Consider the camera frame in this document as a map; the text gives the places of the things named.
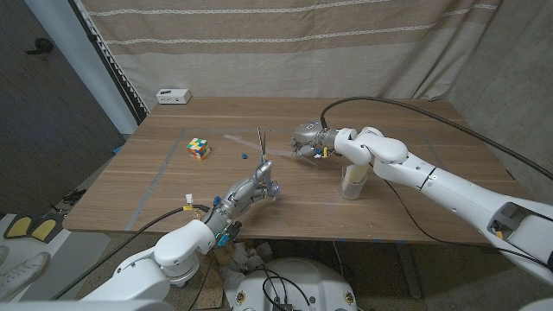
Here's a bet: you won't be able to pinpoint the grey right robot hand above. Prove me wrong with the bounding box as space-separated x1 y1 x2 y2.
290 122 340 159

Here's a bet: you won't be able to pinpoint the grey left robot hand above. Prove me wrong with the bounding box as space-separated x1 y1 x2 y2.
210 159 281 237

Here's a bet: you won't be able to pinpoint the clear tape strip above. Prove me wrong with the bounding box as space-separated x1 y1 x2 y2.
223 133 320 168

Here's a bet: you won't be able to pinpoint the orange and grey scissors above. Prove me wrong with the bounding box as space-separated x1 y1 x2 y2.
256 126 280 201

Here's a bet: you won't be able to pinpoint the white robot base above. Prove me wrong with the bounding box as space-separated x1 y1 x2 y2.
232 257 359 311

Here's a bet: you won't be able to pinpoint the Rubik's cube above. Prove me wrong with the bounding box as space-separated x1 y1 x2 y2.
186 137 212 162

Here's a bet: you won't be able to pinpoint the cream curved stick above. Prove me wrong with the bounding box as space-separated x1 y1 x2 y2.
343 162 371 185

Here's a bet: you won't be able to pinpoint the crumpled white paper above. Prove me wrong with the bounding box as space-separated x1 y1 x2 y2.
219 241 274 303

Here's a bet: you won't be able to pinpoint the clear plastic cup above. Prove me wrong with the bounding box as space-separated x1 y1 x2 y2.
340 166 369 201

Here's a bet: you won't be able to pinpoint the beige striped curtain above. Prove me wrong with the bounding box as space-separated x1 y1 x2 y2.
79 0 502 111

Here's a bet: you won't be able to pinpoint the white power strip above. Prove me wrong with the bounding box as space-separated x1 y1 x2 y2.
156 88 193 105

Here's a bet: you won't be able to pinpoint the black floor clutter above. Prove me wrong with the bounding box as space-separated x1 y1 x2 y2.
63 188 87 206

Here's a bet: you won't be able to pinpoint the grey metal table leg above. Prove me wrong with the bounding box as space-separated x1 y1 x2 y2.
395 244 423 300

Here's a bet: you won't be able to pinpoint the black zigzag edge strip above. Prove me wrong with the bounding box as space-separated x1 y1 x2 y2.
68 0 150 126

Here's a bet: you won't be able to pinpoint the yellow and black foot pedal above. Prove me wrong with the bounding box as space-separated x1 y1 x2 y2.
29 217 60 244
3 214 34 240

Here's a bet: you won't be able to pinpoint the white sneaker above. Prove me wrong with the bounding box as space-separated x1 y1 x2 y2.
0 251 51 301

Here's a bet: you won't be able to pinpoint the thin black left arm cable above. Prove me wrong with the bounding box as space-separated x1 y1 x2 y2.
186 248 220 311

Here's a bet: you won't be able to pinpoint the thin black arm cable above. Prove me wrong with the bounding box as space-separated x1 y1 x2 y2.
186 248 220 311
382 178 550 265

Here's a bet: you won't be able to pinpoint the black looped base cable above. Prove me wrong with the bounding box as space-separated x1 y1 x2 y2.
257 267 312 311

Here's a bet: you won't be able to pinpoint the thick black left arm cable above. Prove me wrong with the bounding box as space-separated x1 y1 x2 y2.
50 204 212 301

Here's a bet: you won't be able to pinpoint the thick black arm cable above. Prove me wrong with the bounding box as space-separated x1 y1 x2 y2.
50 204 212 301
320 96 553 181

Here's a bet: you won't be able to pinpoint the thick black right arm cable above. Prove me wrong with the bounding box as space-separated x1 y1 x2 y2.
320 96 553 181

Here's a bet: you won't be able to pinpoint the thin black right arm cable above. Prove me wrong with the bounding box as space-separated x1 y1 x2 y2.
382 178 550 265

